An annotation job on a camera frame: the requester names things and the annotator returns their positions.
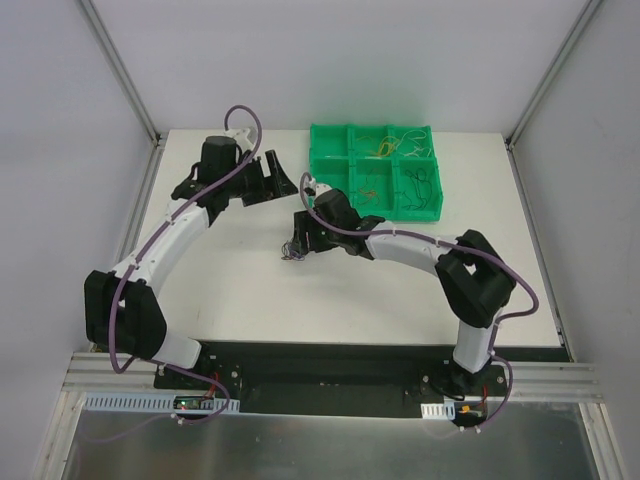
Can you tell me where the white cable duct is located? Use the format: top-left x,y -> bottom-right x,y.
84,393 -> 240,416
420,402 -> 456,421

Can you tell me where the orange wire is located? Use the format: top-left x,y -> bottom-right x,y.
357,168 -> 384,207

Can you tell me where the green six-compartment bin tray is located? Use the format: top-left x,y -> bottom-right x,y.
309,124 -> 444,223

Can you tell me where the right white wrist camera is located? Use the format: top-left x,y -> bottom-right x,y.
303,176 -> 332,198

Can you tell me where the thin clear white wire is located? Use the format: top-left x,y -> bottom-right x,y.
394,127 -> 434,160

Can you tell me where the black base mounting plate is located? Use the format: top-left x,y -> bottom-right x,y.
153,341 -> 507,418

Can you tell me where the right aluminium frame post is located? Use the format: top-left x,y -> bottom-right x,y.
505,0 -> 606,151

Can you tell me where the right white cable duct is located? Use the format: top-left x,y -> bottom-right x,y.
420,402 -> 456,421

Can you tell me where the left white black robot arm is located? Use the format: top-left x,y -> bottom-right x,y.
84,129 -> 298,389

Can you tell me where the purple yellow wire bundle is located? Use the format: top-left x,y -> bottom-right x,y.
280,239 -> 307,263

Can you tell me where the left white cable duct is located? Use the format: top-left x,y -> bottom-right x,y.
84,393 -> 240,416

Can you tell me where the left aluminium frame post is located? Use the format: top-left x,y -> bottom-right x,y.
75,0 -> 162,146

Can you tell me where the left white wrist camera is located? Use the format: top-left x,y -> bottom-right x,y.
224,127 -> 258,152

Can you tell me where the thin black wire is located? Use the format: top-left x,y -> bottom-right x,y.
399,168 -> 436,211

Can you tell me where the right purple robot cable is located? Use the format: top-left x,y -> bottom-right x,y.
298,172 -> 541,356

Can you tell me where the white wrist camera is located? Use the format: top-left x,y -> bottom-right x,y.
303,176 -> 332,198
224,127 -> 258,152

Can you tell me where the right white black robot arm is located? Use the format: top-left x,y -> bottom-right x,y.
301,184 -> 515,395

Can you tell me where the aluminium frame post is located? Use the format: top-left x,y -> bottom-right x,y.
75,0 -> 162,146
505,0 -> 606,151

